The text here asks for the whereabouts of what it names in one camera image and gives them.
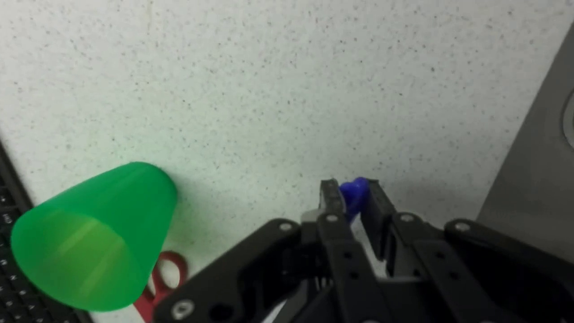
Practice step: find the blue pen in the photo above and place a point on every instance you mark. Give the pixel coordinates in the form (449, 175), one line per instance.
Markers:
(353, 194)

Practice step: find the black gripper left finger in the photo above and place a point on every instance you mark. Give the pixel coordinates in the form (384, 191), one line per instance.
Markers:
(353, 282)

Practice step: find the black rectangular box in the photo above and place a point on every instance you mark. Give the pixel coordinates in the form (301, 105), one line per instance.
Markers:
(533, 193)

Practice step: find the green plastic cup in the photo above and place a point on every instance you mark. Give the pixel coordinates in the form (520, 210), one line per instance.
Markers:
(95, 245)

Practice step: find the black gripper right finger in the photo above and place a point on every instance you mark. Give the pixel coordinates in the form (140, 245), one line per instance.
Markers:
(425, 277)

